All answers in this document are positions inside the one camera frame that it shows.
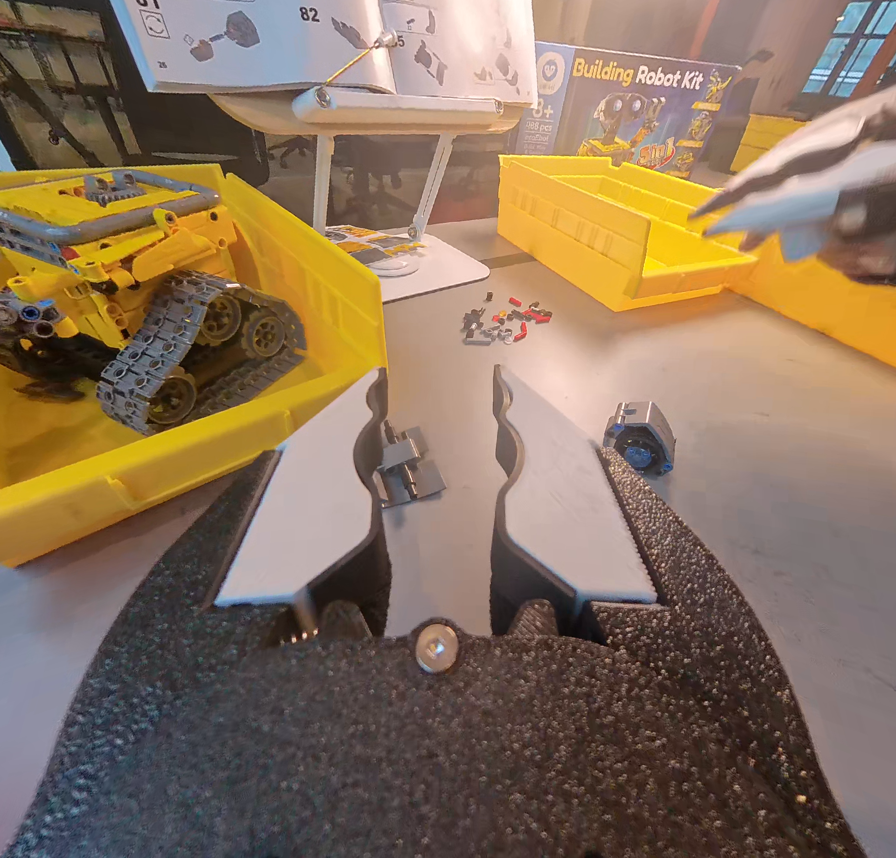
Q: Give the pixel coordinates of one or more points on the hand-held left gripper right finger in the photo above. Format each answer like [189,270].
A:
[574,515]

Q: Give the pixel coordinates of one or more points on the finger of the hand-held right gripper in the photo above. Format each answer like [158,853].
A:
[805,151]
[805,221]

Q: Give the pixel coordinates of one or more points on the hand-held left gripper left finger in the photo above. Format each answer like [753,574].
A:
[308,515]

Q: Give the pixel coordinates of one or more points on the grey toy eye module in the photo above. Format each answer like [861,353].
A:
[647,431]

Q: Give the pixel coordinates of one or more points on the pile of small toy pieces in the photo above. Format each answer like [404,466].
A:
[519,335]

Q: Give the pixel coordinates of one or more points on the yellow plastic bin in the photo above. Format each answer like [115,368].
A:
[315,298]
[763,137]
[840,305]
[560,228]

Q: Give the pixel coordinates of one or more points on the grey desk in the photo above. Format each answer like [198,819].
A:
[735,452]

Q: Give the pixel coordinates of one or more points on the grey toy plate assembly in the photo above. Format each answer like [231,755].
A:
[413,480]

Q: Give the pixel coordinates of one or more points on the blue robot kit box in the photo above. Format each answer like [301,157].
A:
[630,74]

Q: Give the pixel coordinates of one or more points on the yellow sticker sheet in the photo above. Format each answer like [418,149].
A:
[378,245]

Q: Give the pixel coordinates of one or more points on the yellow toy robot vehicle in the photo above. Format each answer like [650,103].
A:
[175,242]

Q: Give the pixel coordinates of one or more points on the white wooden book stand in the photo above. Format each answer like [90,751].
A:
[399,110]

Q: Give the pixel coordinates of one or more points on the white instruction booklet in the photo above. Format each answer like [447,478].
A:
[280,4]

